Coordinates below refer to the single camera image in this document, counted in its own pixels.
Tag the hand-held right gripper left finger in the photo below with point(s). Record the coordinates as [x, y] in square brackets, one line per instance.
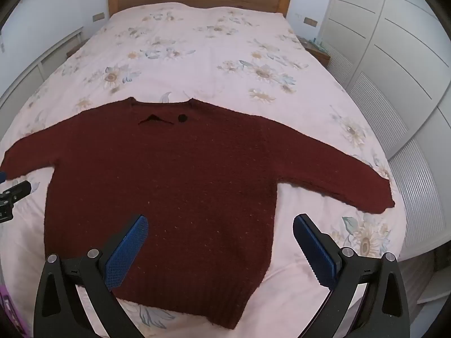
[123, 253]

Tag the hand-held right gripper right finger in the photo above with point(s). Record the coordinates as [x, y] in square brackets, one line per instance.
[317, 250]

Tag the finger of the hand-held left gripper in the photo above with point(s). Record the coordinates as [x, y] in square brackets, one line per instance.
[16, 190]

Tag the dark red knitted sweater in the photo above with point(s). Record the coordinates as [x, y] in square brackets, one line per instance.
[176, 183]

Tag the purple printed object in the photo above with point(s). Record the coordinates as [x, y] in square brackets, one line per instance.
[10, 310]

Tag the white low cabinet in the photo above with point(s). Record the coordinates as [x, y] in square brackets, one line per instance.
[42, 63]

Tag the wooden nightstand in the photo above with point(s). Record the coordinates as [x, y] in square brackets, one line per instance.
[319, 55]

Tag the teal items on nightstand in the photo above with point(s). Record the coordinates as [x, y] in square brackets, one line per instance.
[320, 43]

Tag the white louvred wardrobe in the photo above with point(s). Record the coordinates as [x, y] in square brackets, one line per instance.
[387, 49]

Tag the pink floral bed sheet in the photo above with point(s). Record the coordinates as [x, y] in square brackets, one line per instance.
[211, 60]

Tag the wall socket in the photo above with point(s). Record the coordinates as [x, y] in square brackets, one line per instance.
[310, 21]
[98, 16]

